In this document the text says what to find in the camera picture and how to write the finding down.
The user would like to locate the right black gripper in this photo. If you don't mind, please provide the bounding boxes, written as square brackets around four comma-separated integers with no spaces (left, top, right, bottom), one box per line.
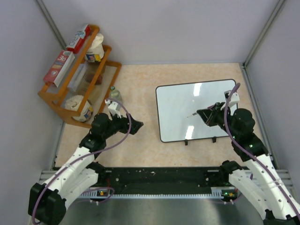
[197,101,239,139]

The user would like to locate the brown box on shelf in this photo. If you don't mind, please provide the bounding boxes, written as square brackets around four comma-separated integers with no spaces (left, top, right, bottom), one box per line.
[95,74,103,85]

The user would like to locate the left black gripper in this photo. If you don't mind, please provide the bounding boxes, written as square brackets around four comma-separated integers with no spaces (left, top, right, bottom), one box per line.
[103,111,143,140]

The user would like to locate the white cup lower shelf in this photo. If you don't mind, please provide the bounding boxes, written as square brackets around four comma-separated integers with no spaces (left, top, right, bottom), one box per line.
[64,95,94,122]

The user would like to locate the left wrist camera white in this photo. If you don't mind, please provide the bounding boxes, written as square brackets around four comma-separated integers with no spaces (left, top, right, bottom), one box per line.
[105,98,122,118]

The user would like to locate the orange wooden shelf rack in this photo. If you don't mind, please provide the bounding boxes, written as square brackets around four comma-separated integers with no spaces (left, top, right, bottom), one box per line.
[38,24,122,128]

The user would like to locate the white cup upper shelf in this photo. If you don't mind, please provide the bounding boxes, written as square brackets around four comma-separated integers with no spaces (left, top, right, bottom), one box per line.
[85,33,105,62]

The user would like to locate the white whiteboard black frame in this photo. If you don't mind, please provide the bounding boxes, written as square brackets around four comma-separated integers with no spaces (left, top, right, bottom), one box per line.
[156,79,236,143]

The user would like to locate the white cup shelf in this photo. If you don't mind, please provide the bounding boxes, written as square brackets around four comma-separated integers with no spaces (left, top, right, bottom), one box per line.
[64,95,94,122]
[85,33,105,62]

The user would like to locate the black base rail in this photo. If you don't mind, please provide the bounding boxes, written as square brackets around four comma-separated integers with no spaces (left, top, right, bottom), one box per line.
[92,167,231,195]

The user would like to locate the clear plastic bottle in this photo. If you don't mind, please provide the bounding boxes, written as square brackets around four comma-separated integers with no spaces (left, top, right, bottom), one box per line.
[109,86,123,104]

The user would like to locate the red white toothpaste box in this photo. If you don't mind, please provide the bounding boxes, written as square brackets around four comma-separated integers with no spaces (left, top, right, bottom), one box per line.
[66,24,91,54]
[43,50,75,87]

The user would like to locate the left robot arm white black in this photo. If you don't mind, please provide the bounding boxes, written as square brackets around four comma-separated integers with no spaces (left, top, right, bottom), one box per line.
[28,113,143,225]

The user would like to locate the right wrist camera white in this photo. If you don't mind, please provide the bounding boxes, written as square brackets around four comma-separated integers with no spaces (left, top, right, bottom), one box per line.
[224,90,240,108]

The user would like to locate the red white toothpaste box lower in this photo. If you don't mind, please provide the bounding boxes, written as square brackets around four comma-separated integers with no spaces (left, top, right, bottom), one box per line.
[43,50,75,87]

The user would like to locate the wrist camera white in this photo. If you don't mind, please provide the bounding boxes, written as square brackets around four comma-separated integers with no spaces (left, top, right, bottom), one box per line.
[224,90,240,108]
[105,98,122,118]

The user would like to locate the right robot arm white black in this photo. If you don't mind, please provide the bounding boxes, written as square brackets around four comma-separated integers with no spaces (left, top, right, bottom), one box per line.
[196,103,300,225]

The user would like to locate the red white toothpaste box upper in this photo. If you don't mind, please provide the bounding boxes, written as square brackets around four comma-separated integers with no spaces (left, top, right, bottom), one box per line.
[66,24,91,54]

